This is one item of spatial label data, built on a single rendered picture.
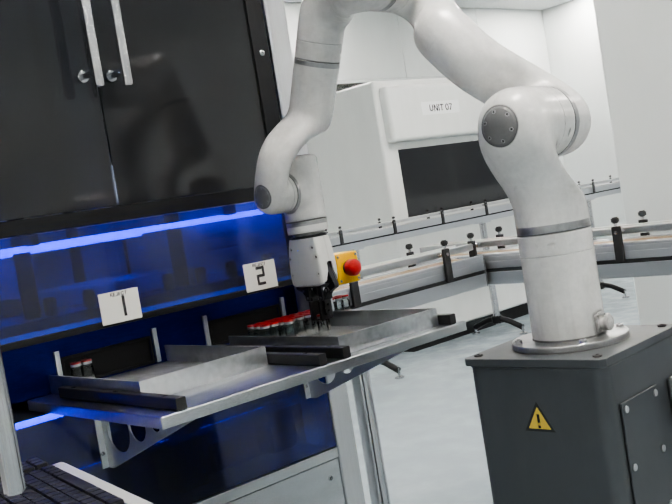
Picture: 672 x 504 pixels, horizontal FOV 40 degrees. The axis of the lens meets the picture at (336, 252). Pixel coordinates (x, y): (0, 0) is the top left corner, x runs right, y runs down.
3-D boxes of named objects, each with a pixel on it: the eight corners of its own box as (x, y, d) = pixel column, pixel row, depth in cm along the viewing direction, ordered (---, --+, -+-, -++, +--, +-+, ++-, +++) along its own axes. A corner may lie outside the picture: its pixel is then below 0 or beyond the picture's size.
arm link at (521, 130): (603, 222, 153) (582, 78, 152) (549, 237, 139) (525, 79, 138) (539, 229, 161) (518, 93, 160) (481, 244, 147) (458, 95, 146)
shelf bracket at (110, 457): (102, 469, 172) (90, 401, 171) (115, 464, 174) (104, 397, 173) (203, 492, 147) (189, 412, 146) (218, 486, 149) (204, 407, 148)
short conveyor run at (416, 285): (313, 337, 220) (302, 272, 219) (273, 337, 232) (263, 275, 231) (492, 285, 265) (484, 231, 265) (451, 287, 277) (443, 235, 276)
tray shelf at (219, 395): (28, 410, 172) (26, 400, 172) (311, 330, 218) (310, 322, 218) (163, 429, 136) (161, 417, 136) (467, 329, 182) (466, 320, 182)
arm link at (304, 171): (304, 220, 182) (334, 215, 189) (293, 154, 182) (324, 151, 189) (274, 225, 188) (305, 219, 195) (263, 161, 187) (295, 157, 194)
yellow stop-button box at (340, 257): (319, 286, 219) (314, 256, 218) (341, 281, 224) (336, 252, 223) (340, 285, 213) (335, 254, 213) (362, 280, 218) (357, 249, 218)
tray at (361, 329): (231, 353, 189) (228, 336, 189) (326, 326, 206) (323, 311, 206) (341, 356, 164) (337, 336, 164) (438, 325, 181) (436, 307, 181)
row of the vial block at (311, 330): (260, 347, 188) (257, 325, 188) (326, 329, 200) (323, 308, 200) (267, 348, 187) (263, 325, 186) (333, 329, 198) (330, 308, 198)
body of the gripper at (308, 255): (278, 235, 190) (287, 289, 191) (309, 231, 183) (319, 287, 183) (306, 230, 195) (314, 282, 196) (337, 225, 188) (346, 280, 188)
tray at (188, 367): (51, 393, 175) (47, 375, 175) (168, 361, 192) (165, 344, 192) (142, 403, 149) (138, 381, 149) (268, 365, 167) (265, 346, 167)
